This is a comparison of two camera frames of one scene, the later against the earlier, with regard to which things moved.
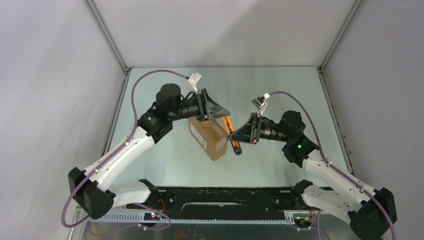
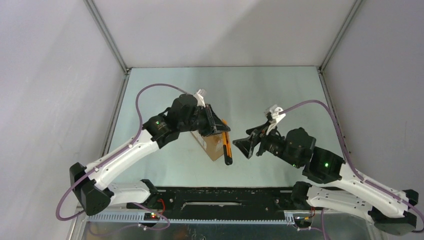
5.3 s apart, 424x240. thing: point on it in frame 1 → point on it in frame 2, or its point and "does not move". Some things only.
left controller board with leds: [151, 216] does not move
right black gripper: [250, 133] → [246, 145]
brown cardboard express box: [210, 136] does not move
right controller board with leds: [303, 221] does not move
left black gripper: [208, 108] → [214, 125]
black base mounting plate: [218, 203] does not move
